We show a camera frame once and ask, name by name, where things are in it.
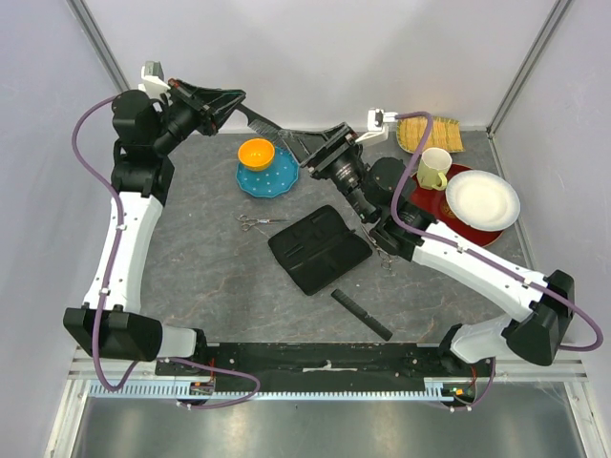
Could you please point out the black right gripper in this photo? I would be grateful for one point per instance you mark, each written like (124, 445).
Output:
(337, 142)

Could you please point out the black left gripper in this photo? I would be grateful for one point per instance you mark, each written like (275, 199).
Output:
(212, 107)

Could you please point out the black zippered tool case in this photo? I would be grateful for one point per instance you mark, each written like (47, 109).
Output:
(318, 249)

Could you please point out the black straight comb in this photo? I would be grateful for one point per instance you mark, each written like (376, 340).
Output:
(361, 314)

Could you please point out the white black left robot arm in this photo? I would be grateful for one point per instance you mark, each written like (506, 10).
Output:
(150, 123)

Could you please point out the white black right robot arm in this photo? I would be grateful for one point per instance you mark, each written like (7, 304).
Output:
(535, 306)

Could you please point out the silver hair scissors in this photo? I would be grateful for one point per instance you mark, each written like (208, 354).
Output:
(248, 223)

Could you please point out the blue polka dot plate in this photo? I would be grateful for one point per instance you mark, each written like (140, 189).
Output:
(277, 179)

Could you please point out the orange bowl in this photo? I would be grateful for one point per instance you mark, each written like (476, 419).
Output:
(256, 154)

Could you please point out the pale green mug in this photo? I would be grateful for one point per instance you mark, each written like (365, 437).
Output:
(432, 170)

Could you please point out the woven bamboo tray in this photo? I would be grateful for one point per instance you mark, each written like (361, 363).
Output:
(445, 134)

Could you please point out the red round plate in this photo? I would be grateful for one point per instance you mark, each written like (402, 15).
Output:
(435, 203)

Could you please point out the silver thinning scissors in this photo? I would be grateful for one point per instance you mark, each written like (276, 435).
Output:
(386, 259)

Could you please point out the white paper plate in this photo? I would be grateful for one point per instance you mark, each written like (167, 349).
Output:
(483, 201)

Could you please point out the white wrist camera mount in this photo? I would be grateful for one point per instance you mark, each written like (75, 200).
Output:
(378, 127)

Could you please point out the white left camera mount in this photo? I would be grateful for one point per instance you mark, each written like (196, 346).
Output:
(153, 78)

